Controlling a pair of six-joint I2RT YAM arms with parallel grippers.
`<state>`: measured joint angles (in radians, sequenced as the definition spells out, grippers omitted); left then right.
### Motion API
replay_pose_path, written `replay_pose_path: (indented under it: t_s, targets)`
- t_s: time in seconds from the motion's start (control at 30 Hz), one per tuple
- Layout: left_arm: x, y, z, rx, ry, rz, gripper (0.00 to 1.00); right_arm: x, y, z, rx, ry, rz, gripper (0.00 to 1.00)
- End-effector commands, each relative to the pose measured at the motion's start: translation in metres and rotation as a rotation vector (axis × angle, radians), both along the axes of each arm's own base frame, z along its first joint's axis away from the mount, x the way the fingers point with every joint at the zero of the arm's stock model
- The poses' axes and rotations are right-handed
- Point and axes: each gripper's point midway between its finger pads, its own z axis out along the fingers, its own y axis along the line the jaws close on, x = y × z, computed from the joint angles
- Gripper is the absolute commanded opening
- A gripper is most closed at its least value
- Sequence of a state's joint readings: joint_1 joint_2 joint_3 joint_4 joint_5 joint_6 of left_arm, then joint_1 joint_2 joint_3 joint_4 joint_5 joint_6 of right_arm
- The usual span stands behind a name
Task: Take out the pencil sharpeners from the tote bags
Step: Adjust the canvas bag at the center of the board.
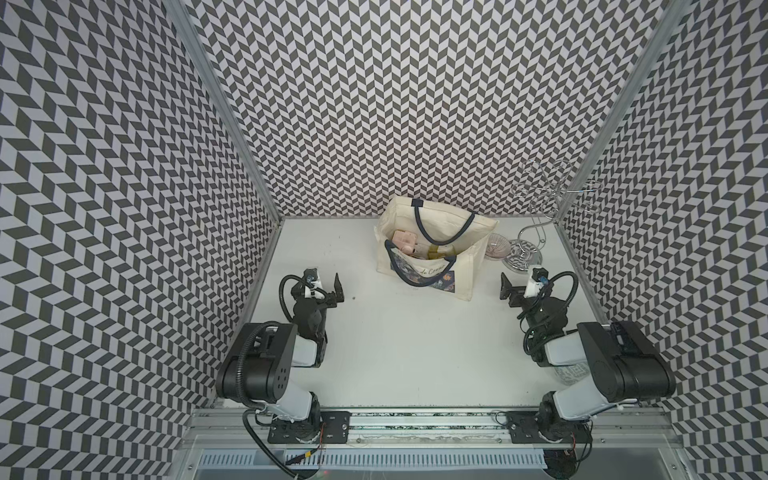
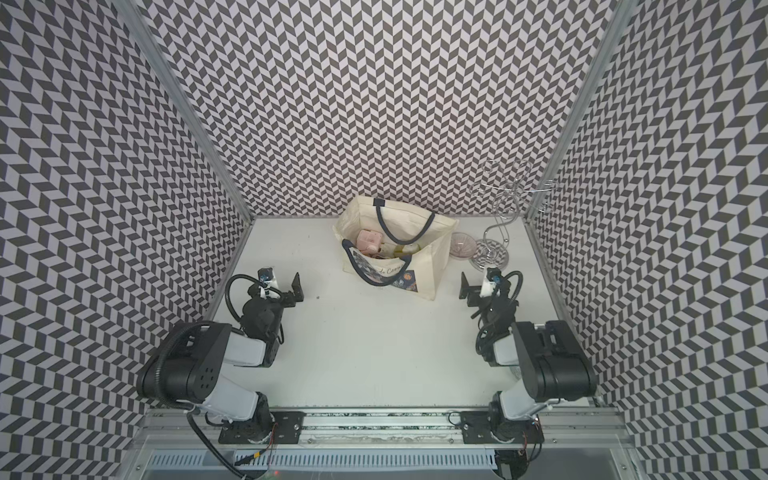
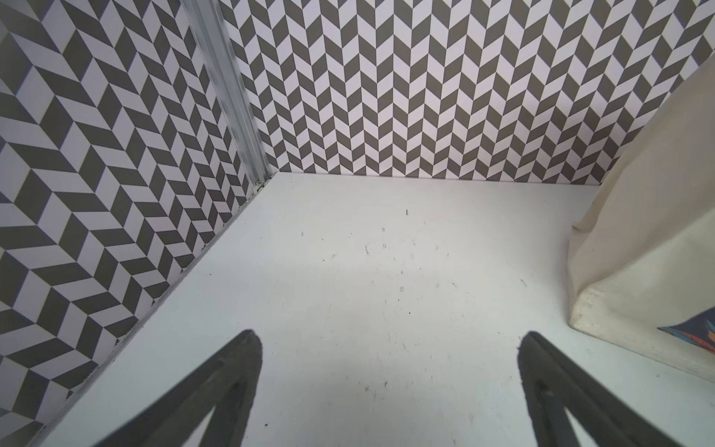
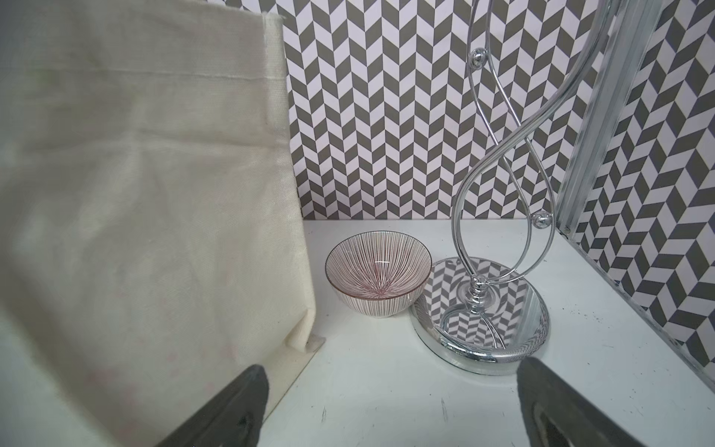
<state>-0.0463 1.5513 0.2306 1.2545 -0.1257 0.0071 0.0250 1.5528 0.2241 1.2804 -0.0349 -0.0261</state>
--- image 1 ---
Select pink pencil sharpener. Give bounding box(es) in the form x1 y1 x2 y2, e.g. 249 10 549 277
391 230 418 256

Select cream canvas tote bag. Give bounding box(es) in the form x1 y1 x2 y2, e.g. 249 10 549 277
374 196 498 301

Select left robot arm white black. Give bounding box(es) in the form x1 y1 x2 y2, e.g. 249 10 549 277
215 268 351 446

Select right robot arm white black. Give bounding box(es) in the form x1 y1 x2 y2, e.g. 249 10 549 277
499 267 676 444

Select green patterned ceramic bowl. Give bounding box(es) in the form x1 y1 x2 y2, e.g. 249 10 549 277
554 362 591 386

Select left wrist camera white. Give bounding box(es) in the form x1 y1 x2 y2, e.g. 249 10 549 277
303 268 325 300

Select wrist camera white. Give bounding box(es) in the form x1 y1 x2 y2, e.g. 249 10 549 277
303 268 325 300
524 266 549 298

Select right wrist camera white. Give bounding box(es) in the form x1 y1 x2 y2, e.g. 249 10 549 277
524 266 549 298

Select silver wire jewelry stand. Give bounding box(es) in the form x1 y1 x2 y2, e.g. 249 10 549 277
502 160 601 274

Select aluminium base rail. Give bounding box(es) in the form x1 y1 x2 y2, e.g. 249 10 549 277
181 407 682 449

